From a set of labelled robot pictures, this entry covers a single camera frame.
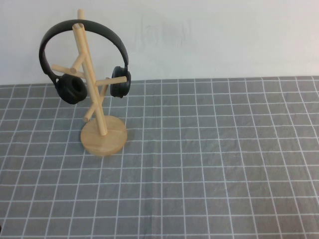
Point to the wooden branched headphone stand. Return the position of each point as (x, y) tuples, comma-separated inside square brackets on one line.
[(104, 139)]

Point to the grey white-checked tablecloth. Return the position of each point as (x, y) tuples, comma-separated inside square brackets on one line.
[(199, 161)]

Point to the black over-ear headphones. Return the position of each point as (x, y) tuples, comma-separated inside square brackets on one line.
[(72, 89)]

